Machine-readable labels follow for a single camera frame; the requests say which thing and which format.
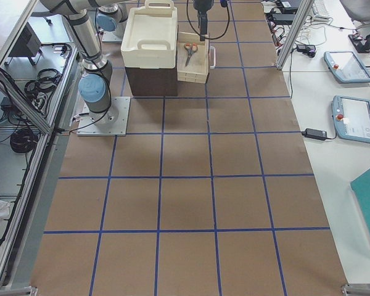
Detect aluminium side frame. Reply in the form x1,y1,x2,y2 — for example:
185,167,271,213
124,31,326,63
0,1,80,295

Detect grey orange scissors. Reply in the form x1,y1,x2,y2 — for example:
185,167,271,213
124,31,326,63
184,43,198,67

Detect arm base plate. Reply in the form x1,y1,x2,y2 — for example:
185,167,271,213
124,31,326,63
102,30,124,43
76,97,131,136

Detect aluminium frame post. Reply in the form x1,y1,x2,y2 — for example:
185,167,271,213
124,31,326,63
276,0,314,70

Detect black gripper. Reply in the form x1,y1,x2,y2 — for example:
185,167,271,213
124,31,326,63
193,0,213,41

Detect wooden drawer with white handle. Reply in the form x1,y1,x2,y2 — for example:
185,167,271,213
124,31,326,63
177,31,216,84

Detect dark wooden drawer cabinet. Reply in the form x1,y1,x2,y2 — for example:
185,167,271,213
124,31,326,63
125,67,178,97

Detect near blue teach pendant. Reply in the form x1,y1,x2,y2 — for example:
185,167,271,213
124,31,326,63
331,96,370,144

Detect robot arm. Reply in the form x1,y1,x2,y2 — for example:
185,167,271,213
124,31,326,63
42,1,179,125
97,3,128,43

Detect blue teach pendant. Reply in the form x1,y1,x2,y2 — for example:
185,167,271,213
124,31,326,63
331,96,370,144
324,51,370,83

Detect coiled black cables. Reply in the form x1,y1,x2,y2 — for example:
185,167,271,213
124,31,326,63
9,128,39,154

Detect black power adapter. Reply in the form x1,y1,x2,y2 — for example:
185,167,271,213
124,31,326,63
302,128,327,141

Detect white plastic bin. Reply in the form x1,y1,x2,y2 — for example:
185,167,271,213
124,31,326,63
121,1,178,69

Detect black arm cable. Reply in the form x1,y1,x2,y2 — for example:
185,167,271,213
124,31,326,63
186,0,232,41

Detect far blue teach pendant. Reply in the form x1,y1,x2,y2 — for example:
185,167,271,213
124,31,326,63
324,51,370,83

